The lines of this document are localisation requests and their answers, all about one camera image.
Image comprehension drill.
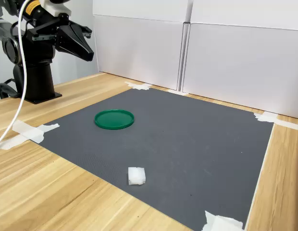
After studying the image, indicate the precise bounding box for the black base cable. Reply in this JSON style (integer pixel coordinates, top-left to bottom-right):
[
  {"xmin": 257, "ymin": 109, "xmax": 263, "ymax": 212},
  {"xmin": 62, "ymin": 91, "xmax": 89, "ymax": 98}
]
[{"xmin": 0, "ymin": 78, "xmax": 20, "ymax": 100}]

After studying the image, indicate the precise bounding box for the round green lid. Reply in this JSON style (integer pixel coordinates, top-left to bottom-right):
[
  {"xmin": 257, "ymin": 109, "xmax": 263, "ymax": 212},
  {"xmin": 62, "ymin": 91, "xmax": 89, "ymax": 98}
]
[{"xmin": 94, "ymin": 109, "xmax": 135, "ymax": 131}]

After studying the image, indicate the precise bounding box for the dark grey mat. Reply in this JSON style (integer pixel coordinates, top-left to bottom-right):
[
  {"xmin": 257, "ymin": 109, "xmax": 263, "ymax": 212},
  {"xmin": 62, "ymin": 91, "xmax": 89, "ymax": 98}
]
[{"xmin": 31, "ymin": 88, "xmax": 275, "ymax": 231}]

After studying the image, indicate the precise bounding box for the white tape strip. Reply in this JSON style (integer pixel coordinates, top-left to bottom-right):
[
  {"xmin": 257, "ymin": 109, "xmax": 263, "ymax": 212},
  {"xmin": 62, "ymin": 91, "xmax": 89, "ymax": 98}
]
[
  {"xmin": 253, "ymin": 111, "xmax": 298, "ymax": 132},
  {"xmin": 0, "ymin": 123, "xmax": 61, "ymax": 150},
  {"xmin": 12, "ymin": 119, "xmax": 46, "ymax": 144},
  {"xmin": 166, "ymin": 89, "xmax": 188, "ymax": 96},
  {"xmin": 202, "ymin": 210, "xmax": 245, "ymax": 231},
  {"xmin": 124, "ymin": 81, "xmax": 152, "ymax": 91}
]

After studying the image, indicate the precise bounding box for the white partition panel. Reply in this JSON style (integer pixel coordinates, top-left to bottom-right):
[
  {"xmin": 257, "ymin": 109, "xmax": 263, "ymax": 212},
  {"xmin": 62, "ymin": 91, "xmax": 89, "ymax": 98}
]
[
  {"xmin": 182, "ymin": 0, "xmax": 298, "ymax": 120},
  {"xmin": 92, "ymin": 0, "xmax": 189, "ymax": 91}
]

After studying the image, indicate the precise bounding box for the white camera box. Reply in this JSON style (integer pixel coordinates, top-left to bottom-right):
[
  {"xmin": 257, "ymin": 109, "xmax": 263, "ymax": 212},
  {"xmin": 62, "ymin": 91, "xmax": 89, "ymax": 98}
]
[{"xmin": 39, "ymin": 0, "xmax": 72, "ymax": 18}]

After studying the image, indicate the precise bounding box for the small white plastic terminal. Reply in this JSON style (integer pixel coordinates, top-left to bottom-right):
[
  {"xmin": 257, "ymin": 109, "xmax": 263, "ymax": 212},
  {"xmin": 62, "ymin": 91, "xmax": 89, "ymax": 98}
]
[{"xmin": 127, "ymin": 166, "xmax": 147, "ymax": 186}]

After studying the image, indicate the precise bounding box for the white camera cable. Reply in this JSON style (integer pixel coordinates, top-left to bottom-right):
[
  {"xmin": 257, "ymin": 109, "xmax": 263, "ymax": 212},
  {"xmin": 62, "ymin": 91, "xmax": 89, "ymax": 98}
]
[{"xmin": 0, "ymin": 0, "xmax": 31, "ymax": 150}]

